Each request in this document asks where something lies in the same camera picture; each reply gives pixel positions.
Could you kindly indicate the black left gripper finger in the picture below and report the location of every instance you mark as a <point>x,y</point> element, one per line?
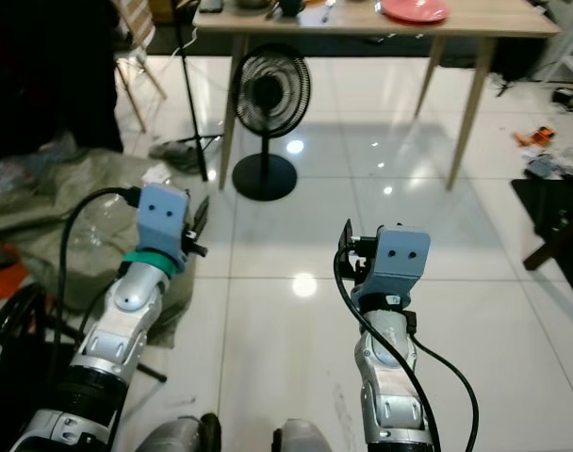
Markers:
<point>203,217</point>

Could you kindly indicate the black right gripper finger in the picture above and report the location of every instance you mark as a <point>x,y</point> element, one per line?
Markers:
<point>346,250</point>

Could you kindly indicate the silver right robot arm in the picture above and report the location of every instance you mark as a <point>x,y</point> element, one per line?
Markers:
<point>388,377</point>

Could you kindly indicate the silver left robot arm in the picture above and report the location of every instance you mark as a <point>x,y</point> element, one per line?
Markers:
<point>122,315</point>

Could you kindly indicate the olive green woven sack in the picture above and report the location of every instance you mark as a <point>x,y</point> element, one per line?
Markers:
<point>98,226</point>

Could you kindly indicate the black tripod stand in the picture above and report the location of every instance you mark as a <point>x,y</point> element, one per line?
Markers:
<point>190,85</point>

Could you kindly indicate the dark brown furniture leg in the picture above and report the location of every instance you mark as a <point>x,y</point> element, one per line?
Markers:
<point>555,250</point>

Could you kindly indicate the grey left robot leg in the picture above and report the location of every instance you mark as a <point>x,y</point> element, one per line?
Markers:
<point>178,435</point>

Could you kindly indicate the grey robot leg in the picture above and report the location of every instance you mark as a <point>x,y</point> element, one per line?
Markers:
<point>178,435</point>
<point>303,438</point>

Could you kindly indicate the black floor mat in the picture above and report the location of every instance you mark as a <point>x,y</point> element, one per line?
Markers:
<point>550,202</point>

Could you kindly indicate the grey right robot leg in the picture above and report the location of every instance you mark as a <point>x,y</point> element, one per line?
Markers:
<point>303,438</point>

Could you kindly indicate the clear plastic wrap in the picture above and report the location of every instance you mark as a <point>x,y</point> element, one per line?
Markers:
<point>8,169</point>

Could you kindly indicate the chair with wooden legs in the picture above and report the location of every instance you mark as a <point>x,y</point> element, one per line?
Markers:
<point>136,28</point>

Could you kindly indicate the orange floor litter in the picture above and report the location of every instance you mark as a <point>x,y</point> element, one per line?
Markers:
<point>539,137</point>

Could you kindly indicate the grey bowl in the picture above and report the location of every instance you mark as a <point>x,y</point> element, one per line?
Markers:
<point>253,3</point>

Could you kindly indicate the light wooden table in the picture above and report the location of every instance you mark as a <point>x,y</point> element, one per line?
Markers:
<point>352,24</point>

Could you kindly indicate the black cup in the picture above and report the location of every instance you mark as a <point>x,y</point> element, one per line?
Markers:
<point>291,7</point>

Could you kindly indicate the silver spoon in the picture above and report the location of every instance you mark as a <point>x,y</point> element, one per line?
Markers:
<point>328,9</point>

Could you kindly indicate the black bag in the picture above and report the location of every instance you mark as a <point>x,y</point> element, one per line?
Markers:
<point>517,58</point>

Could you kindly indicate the pink plate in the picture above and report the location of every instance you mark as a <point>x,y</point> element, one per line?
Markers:
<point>414,9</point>

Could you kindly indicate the grey-blue right wrist camera mount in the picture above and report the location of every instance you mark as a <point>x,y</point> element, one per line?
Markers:
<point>400,259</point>

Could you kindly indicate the grey-blue wrist camera mount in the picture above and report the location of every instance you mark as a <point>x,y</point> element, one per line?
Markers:
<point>400,259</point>
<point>162,218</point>

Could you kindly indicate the grey-blue left wrist camera mount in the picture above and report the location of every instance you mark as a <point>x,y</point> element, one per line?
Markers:
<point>162,218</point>

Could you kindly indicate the black pedestal fan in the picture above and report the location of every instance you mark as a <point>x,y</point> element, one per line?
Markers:
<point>272,94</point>

